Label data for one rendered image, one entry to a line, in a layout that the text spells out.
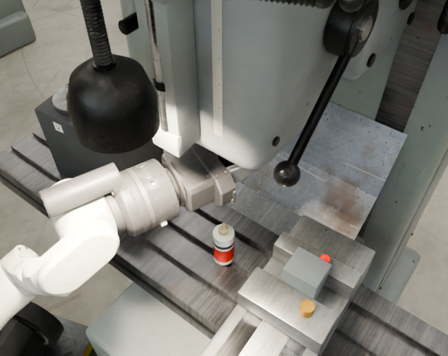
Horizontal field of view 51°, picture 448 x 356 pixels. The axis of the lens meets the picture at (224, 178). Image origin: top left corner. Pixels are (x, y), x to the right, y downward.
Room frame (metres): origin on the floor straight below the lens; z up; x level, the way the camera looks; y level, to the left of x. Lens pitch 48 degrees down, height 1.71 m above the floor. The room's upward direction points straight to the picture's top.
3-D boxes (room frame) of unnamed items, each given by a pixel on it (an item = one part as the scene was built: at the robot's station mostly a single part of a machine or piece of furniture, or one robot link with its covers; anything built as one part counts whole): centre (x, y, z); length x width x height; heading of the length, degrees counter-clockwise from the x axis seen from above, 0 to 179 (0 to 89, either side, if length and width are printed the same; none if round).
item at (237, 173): (0.45, -0.03, 1.22); 0.06 x 0.02 x 0.03; 121
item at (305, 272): (0.39, -0.13, 1.04); 0.06 x 0.05 x 0.06; 55
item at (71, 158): (0.72, 0.25, 1.03); 0.22 x 0.12 x 0.20; 60
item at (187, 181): (0.43, 0.07, 1.22); 0.13 x 0.12 x 0.10; 31
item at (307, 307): (0.33, -0.13, 1.05); 0.02 x 0.02 x 0.02
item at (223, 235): (0.50, 0.00, 0.98); 0.04 x 0.04 x 0.11
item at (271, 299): (0.34, -0.10, 1.02); 0.15 x 0.06 x 0.04; 55
